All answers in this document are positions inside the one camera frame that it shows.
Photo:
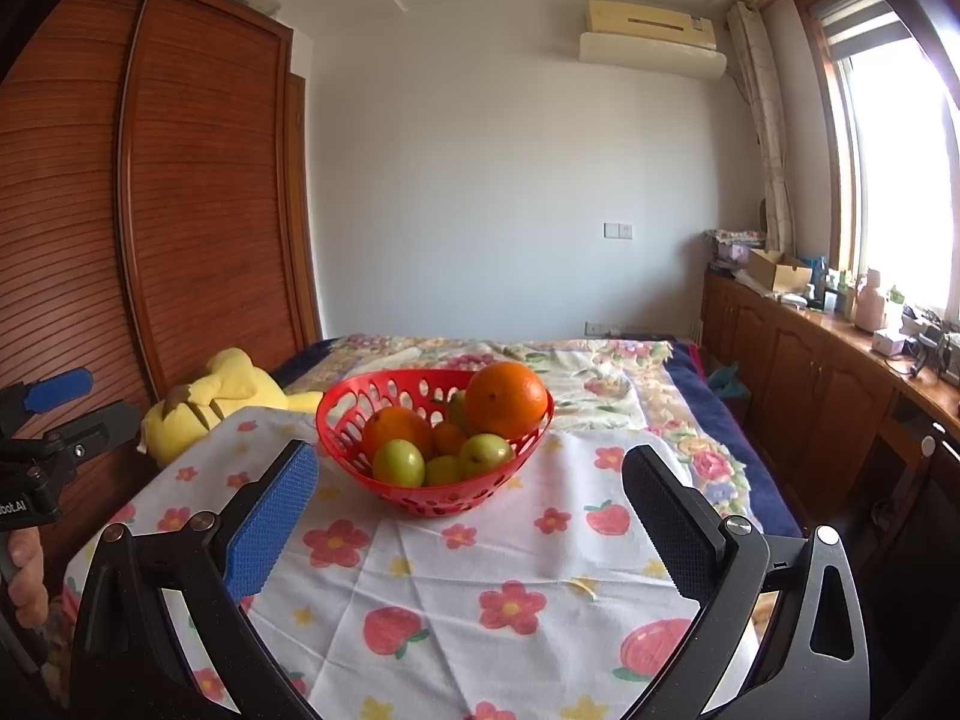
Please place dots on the white strawberry flower cloth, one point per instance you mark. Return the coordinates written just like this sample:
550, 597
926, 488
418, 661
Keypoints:
465, 562

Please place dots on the teal cloth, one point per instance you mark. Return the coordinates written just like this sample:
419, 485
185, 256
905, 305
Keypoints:
727, 379

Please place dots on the white wall socket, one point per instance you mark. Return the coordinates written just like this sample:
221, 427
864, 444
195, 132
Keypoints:
604, 328

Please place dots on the small green lime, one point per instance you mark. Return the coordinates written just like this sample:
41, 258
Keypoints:
397, 463

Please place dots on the wall air conditioner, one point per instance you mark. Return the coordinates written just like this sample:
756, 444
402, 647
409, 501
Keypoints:
645, 45

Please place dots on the small white box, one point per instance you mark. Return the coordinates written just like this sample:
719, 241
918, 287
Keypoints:
887, 342

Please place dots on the white wall switch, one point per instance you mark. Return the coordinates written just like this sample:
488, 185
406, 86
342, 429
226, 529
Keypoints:
618, 229

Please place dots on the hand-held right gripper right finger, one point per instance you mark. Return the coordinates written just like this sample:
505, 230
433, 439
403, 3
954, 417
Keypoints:
675, 532

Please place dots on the white bag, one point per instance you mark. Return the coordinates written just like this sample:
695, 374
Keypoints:
255, 1

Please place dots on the open cardboard box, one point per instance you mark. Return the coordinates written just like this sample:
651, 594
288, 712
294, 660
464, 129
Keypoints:
780, 274

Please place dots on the floral bed blanket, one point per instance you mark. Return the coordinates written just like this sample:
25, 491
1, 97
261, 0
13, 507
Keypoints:
600, 367

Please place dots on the person's left hand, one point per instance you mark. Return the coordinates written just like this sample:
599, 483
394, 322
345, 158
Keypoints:
28, 577

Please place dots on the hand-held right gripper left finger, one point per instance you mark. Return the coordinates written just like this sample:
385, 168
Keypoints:
270, 525

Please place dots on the small tangerine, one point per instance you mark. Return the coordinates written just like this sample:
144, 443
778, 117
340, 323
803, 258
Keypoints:
450, 439

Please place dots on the small black tripod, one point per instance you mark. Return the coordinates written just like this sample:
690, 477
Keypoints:
928, 345

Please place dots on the checked beige curtain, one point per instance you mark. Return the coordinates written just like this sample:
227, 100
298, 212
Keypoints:
769, 135

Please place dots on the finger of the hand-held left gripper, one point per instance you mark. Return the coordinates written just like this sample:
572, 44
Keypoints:
105, 427
60, 388

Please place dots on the yellow plush toy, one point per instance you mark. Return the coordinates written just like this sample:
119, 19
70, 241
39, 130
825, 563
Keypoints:
225, 382

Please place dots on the window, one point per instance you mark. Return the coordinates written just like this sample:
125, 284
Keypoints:
900, 165

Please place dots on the pink bottle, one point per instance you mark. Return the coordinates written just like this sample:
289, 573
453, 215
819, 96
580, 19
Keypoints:
870, 304

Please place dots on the large orange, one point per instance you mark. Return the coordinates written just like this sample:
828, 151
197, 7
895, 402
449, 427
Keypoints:
506, 399
397, 427

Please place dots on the large yellow-green lemon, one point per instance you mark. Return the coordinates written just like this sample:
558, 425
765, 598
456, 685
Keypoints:
442, 471

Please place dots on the long wooden cabinet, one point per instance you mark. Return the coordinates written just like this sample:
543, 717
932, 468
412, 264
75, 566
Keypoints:
802, 375

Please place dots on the brown wooden wardrobe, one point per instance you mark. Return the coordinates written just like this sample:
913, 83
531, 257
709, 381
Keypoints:
210, 202

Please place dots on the red perforated plastic basket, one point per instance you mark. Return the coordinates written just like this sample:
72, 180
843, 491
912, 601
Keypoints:
450, 499

